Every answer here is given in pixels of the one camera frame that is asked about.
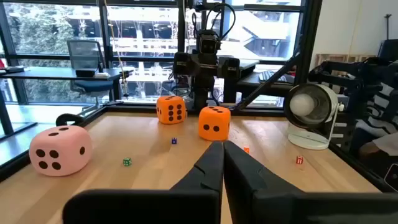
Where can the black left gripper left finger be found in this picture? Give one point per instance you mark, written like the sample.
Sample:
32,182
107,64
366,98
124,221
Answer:
199,186

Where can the black desk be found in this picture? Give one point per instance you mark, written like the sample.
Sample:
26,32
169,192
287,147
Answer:
46,73
245,84

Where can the small orange die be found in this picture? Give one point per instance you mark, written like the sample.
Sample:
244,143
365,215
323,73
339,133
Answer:
246,150

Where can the large pink foam die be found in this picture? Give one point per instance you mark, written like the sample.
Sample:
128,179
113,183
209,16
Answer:
62,146

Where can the black window frame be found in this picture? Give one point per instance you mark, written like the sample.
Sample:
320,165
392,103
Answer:
104,31

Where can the small red die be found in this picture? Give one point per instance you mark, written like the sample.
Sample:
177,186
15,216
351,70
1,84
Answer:
299,160

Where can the wooden crate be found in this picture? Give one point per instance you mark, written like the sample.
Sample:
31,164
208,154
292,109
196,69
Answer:
342,57

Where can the black phone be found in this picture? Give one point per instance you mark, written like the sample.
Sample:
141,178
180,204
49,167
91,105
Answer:
392,177

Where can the black pole stand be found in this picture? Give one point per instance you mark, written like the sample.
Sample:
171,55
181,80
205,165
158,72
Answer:
388,49

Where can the person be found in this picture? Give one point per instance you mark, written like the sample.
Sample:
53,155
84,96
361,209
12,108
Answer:
382,102

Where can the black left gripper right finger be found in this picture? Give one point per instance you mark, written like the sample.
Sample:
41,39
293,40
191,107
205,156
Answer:
242,180

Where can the small blue die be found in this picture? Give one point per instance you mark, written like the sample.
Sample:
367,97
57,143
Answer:
174,141

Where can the black office chair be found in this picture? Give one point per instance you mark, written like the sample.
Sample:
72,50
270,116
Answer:
84,53

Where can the white flat item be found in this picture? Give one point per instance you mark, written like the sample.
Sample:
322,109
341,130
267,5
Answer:
102,75

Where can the black flat box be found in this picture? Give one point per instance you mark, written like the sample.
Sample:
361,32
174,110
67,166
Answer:
86,72

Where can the large orange foam die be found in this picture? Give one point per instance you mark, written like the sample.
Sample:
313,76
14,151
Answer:
164,119
214,119

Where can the person's hand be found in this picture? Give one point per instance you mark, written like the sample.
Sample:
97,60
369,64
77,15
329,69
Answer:
371,150

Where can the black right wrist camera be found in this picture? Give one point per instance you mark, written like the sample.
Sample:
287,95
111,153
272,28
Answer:
209,43

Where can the small green die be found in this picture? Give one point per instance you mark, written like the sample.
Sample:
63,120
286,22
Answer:
127,161

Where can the white cylindrical lamp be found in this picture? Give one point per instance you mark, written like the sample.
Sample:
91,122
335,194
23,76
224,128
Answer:
329,99

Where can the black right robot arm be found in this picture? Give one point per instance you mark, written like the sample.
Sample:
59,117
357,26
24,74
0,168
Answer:
203,91

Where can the black keyboard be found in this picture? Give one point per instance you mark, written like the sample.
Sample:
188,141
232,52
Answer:
272,76

